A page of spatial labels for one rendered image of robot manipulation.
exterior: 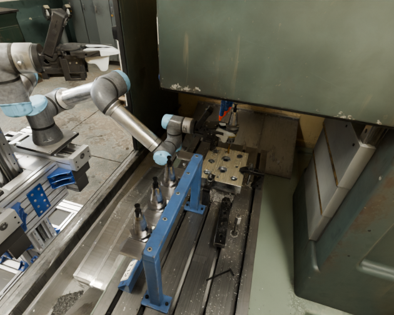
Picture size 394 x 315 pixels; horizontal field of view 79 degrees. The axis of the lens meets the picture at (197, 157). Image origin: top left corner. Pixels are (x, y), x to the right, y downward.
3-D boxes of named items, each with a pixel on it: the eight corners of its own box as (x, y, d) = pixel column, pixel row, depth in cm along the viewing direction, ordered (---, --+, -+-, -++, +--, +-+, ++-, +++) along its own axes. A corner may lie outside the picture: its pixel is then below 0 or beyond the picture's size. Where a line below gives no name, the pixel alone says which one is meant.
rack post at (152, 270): (140, 304, 83) (129, 260, 65) (147, 289, 87) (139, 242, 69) (167, 314, 81) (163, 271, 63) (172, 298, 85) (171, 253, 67)
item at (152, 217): (135, 221, 73) (135, 219, 73) (143, 208, 77) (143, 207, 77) (156, 227, 72) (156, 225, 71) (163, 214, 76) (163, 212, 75)
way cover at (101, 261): (71, 290, 112) (61, 273, 102) (154, 170, 180) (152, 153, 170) (129, 312, 106) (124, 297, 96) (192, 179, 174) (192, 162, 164)
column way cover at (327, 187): (305, 240, 106) (359, 145, 75) (301, 172, 142) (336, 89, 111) (316, 244, 105) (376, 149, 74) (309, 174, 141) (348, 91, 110)
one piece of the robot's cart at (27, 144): (7, 150, 134) (2, 141, 130) (39, 130, 151) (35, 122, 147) (62, 164, 127) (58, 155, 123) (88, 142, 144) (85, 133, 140)
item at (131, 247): (116, 253, 65) (115, 251, 65) (126, 237, 69) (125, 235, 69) (139, 260, 64) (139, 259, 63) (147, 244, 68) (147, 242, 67)
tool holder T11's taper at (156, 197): (159, 208, 76) (158, 193, 71) (147, 204, 77) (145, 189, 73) (166, 198, 79) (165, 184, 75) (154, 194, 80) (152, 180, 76)
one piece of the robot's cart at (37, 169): (5, 260, 147) (-92, 147, 94) (49, 215, 175) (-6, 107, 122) (42, 274, 142) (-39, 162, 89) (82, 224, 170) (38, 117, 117)
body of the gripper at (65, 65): (91, 71, 72) (47, 72, 70) (84, 40, 67) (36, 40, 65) (88, 80, 67) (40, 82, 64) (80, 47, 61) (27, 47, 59)
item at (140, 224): (145, 237, 67) (142, 222, 63) (130, 233, 68) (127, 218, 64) (151, 224, 71) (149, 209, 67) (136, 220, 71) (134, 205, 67)
